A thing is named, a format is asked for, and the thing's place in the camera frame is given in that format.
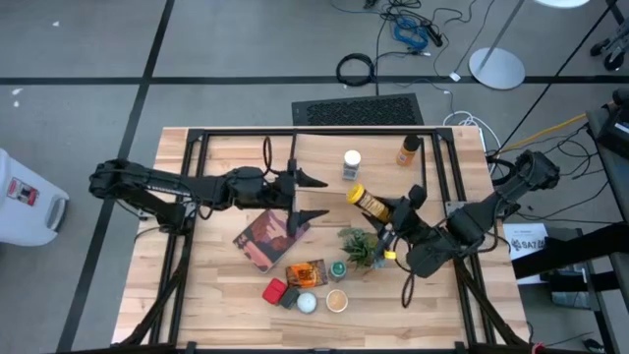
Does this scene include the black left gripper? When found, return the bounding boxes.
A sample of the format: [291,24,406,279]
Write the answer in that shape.
[267,157,330,236]

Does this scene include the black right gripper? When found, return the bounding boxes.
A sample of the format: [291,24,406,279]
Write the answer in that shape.
[364,184,458,279]

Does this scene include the yellow-lid spice jar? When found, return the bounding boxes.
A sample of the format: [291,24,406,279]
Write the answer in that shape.
[346,183,393,223]

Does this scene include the black-lid orange spice jar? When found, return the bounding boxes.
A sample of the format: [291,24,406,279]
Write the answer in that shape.
[395,134,423,167]

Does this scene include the white-lid spice jar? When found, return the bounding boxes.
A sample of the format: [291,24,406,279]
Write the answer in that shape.
[341,148,363,182]

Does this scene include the red-lid patterned tin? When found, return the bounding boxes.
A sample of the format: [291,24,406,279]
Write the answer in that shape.
[261,277,289,306]

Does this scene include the green tin black lid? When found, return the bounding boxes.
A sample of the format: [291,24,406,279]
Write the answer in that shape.
[278,286,302,310]

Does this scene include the gold-lid sesame jar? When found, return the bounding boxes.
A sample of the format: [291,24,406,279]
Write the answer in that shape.
[325,288,350,314]

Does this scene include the succulent plant black pot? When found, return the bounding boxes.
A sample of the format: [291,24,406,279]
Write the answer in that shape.
[336,226,389,270]

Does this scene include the Yosemite landscape notebook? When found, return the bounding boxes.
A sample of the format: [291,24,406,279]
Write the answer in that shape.
[232,208,312,274]

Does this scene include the orange taco seasoning packet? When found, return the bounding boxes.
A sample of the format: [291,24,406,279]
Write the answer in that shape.
[285,259,329,289]

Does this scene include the green-lid oregano jar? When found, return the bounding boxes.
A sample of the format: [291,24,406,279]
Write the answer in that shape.
[327,260,348,283]

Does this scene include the patterned candle tin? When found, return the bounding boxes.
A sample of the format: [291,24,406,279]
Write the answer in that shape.
[295,290,318,315]

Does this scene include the black floor mat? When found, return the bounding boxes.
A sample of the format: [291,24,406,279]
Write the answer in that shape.
[291,92,425,127]

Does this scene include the white paper sign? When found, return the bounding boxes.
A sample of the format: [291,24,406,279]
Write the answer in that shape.
[502,223,549,262]

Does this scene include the grey round-base floor stand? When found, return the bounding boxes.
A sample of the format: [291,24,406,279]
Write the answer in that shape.
[468,0,527,91]

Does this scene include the black caster base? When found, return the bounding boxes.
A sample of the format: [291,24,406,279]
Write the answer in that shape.
[588,19,629,73]

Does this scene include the white round disc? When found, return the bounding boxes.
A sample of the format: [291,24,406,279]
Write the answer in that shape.
[533,0,592,10]

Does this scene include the white plastic bin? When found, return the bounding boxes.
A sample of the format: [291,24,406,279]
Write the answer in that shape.
[0,147,70,247]

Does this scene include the wooden shelf black frame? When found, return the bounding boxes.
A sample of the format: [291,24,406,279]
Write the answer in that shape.
[292,128,429,228]

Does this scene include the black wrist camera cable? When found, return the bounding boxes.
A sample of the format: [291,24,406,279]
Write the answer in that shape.
[261,136,274,174]
[400,245,418,310]

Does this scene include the white cable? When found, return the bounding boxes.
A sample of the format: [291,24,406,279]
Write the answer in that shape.
[441,110,502,151]

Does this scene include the black coiled cable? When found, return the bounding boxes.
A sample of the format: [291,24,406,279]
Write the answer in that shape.
[335,52,376,89]

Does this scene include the black floor cable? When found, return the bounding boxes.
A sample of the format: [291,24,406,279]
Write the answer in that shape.
[372,9,394,97]

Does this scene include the yellow cable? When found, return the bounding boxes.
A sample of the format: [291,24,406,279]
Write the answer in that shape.
[500,113,589,151]

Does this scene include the blue cable bundle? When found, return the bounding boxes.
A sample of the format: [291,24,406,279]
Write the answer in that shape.
[391,16,430,50]

